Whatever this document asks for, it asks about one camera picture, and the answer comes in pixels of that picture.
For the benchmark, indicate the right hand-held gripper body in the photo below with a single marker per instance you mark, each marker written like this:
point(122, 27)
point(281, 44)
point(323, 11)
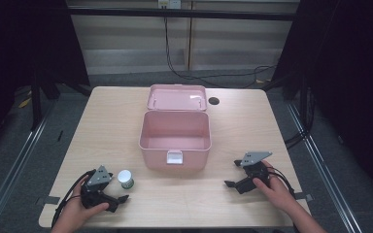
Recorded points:
point(255, 173)

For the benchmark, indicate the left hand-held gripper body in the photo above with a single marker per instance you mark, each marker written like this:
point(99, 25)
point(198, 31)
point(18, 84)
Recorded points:
point(94, 191)

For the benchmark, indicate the small white bottle green label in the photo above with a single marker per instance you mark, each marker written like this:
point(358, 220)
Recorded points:
point(125, 178)

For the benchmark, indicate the pink plastic storage box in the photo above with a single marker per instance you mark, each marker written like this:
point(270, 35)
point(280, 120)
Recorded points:
point(175, 129)

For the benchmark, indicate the person's right hand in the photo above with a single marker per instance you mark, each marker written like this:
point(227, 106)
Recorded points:
point(273, 191)

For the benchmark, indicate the person's left hand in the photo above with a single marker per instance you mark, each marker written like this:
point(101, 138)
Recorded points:
point(77, 210)

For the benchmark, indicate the grey tape strip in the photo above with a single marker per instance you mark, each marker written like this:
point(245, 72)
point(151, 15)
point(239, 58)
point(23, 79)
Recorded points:
point(304, 196)
point(48, 200)

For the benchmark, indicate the small black floor object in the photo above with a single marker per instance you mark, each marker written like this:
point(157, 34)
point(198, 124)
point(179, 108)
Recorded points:
point(60, 135)

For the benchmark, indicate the black metal stand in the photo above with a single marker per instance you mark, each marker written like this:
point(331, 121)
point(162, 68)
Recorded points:
point(36, 103)
point(303, 103)

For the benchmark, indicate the yellow floor tape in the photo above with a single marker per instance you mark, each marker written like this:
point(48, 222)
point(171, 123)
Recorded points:
point(25, 102)

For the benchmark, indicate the black curtain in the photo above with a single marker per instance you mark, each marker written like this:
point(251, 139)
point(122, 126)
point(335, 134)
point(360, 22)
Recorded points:
point(353, 64)
point(19, 48)

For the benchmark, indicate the black horizontal metal bar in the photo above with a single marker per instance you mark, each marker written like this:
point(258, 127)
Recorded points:
point(181, 13)

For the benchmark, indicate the metal floor rail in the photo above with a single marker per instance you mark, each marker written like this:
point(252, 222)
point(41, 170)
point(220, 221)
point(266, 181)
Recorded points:
point(16, 168)
point(327, 168)

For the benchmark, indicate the white wall socket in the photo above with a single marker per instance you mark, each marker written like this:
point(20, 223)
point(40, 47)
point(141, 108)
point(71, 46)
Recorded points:
point(169, 4)

